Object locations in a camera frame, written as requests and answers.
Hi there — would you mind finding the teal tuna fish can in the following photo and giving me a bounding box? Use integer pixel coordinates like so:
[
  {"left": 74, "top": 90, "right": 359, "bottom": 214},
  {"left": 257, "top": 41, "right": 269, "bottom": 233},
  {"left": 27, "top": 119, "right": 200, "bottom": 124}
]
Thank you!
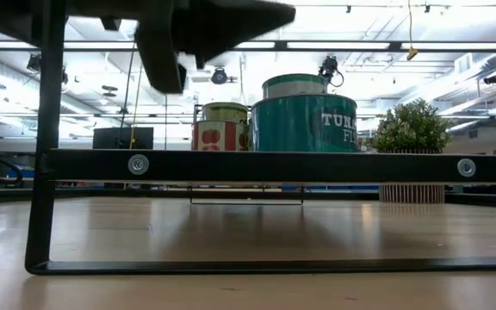
[{"left": 250, "top": 93, "right": 359, "bottom": 153}]

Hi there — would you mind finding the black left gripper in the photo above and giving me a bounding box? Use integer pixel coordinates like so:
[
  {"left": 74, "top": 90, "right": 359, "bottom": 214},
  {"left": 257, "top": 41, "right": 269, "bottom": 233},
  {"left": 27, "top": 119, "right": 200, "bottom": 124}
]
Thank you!
[{"left": 64, "top": 0, "right": 188, "bottom": 95}]

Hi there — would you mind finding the round black ceiling camera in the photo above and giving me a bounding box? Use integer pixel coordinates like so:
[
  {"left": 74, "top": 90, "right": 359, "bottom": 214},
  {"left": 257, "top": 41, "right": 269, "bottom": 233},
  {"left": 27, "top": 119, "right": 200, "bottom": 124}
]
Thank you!
[{"left": 210, "top": 66, "right": 230, "bottom": 86}]

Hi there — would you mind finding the black aluminium table frame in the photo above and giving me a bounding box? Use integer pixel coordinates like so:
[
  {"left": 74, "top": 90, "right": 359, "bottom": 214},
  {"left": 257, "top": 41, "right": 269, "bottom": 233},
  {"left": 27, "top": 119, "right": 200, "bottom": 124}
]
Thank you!
[{"left": 0, "top": 184, "right": 496, "bottom": 208}]

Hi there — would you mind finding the potted plant in ribbed pot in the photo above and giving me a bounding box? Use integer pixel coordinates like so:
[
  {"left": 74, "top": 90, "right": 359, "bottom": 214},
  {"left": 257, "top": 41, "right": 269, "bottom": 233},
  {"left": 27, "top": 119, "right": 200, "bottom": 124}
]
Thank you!
[{"left": 370, "top": 97, "right": 455, "bottom": 205}]

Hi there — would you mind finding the thin dark hanging cable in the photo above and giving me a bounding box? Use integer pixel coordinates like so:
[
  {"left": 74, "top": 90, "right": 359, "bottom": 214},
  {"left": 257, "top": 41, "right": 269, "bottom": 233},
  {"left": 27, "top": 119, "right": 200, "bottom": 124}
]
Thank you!
[{"left": 118, "top": 42, "right": 137, "bottom": 128}]

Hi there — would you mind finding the black background monitor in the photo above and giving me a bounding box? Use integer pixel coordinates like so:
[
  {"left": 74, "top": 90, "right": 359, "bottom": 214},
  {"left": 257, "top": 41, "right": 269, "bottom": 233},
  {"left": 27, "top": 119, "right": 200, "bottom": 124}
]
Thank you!
[{"left": 91, "top": 127, "right": 155, "bottom": 151}]

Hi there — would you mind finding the black ceiling camera with cable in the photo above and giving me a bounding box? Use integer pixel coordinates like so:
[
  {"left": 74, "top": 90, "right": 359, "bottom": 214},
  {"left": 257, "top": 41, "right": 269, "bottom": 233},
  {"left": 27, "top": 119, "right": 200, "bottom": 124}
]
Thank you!
[{"left": 316, "top": 54, "right": 344, "bottom": 89}]

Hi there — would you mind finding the black overhead light bar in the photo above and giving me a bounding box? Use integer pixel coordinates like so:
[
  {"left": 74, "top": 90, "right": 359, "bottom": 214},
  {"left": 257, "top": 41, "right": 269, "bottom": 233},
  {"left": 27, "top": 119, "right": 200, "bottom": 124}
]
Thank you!
[{"left": 0, "top": 40, "right": 496, "bottom": 53}]

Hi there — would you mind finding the yellow hanging tag on cord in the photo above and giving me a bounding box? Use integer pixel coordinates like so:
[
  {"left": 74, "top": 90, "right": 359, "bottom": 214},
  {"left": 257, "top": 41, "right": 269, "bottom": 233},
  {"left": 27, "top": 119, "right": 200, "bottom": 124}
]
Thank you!
[{"left": 406, "top": 0, "right": 420, "bottom": 62}]

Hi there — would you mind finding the black ceiling spotlight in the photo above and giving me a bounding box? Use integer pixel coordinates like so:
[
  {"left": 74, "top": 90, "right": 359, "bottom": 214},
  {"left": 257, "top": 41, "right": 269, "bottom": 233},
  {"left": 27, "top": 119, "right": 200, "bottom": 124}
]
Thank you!
[{"left": 26, "top": 53, "right": 45, "bottom": 73}]

